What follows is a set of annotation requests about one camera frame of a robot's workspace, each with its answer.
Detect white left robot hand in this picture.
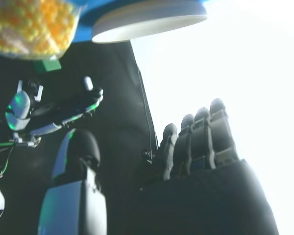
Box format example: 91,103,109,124
38,97,280,235

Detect yellow corn packet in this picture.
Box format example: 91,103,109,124
0,0,82,61

